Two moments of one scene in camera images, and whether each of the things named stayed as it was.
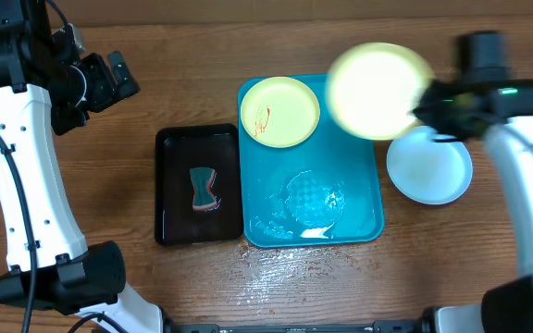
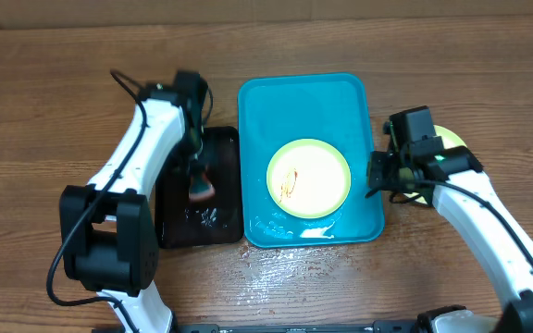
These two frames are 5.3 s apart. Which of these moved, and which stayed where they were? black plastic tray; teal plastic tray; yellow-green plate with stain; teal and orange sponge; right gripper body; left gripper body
Moved: left gripper body; teal and orange sponge; right gripper body; yellow-green plate with stain
Stayed: teal plastic tray; black plastic tray
